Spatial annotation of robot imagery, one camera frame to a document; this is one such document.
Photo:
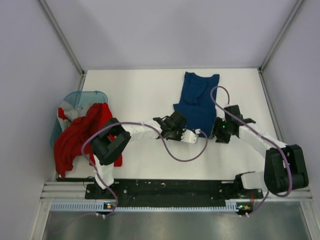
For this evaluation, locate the left aluminium frame post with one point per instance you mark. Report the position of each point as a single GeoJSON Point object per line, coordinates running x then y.
{"type": "Point", "coordinates": [60, 36]}

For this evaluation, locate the front aluminium frame rail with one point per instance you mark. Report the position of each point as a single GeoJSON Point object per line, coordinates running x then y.
{"type": "Point", "coordinates": [76, 191]}

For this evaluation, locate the blue t shirt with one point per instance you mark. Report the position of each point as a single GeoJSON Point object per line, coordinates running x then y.
{"type": "Point", "coordinates": [195, 102]}

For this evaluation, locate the right aluminium frame post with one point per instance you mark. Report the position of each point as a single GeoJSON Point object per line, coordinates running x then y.
{"type": "Point", "coordinates": [298, 6]}

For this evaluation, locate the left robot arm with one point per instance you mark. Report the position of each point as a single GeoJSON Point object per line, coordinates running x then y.
{"type": "Point", "coordinates": [107, 146]}

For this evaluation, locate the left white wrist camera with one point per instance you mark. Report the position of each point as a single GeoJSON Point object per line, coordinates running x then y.
{"type": "Point", "coordinates": [190, 136]}

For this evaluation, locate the aluminium frame post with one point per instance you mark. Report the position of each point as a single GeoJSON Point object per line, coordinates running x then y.
{"type": "Point", "coordinates": [298, 6]}
{"type": "Point", "coordinates": [60, 36]}

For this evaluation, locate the teal plastic basket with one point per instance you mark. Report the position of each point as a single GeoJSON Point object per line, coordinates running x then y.
{"type": "Point", "coordinates": [75, 99]}

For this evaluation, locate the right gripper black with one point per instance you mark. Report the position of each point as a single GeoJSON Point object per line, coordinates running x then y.
{"type": "Point", "coordinates": [220, 137]}

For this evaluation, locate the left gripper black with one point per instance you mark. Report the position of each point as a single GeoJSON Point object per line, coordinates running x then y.
{"type": "Point", "coordinates": [181, 128]}

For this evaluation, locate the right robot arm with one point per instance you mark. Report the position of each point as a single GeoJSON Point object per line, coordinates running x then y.
{"type": "Point", "coordinates": [284, 164]}

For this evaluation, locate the red t shirt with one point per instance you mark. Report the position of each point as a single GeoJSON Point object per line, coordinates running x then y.
{"type": "Point", "coordinates": [69, 143]}

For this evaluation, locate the grey white t shirt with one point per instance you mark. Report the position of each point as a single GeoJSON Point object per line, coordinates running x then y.
{"type": "Point", "coordinates": [66, 112]}

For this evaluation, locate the white slotted cable duct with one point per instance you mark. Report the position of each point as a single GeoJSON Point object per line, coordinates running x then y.
{"type": "Point", "coordinates": [106, 206]}

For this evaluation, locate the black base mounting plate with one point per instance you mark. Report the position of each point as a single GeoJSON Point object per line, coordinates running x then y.
{"type": "Point", "coordinates": [179, 193]}

